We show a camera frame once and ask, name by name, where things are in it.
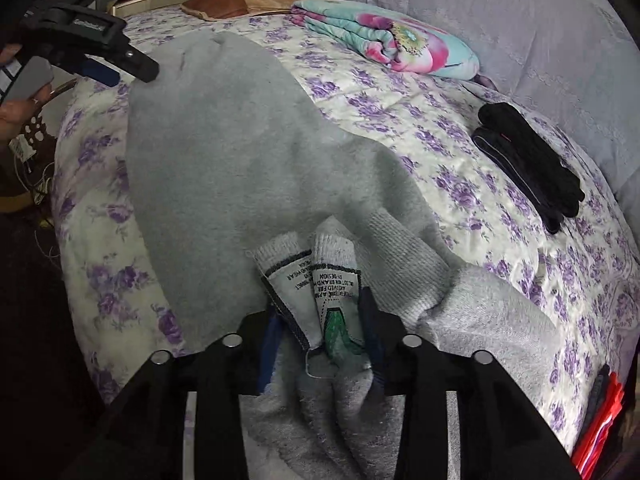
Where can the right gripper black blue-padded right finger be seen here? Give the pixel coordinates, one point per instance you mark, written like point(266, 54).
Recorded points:
point(501, 434)

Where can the person's left hand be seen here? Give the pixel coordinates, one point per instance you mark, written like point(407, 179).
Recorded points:
point(15, 113)

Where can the red blue white garment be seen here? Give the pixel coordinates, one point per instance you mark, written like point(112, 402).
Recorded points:
point(590, 445)

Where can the purple floral white bedspread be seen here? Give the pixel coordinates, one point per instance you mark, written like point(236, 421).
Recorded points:
point(585, 278)

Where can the dark denim jeans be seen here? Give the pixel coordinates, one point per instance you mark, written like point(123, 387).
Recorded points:
point(596, 397)

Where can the floral pink teal folded blanket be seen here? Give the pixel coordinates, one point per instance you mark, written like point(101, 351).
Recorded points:
point(395, 40)

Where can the grey lace headboard cover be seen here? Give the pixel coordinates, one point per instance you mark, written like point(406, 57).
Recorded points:
point(573, 61)

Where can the black folded pants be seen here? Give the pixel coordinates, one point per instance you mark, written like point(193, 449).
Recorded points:
point(561, 185)

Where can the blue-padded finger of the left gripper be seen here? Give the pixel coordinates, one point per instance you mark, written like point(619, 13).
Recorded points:
point(99, 72)

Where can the brown wooden chair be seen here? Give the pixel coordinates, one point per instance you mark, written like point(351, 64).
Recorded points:
point(27, 163)

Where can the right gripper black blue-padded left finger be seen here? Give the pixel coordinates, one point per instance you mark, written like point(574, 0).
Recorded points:
point(179, 417)

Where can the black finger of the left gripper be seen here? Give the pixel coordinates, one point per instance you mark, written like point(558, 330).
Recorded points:
point(133, 62)

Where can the grey sweatpants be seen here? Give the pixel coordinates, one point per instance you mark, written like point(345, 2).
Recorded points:
point(248, 199)

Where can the navy white-striped folded pants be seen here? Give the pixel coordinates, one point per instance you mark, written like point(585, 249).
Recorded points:
point(502, 152)

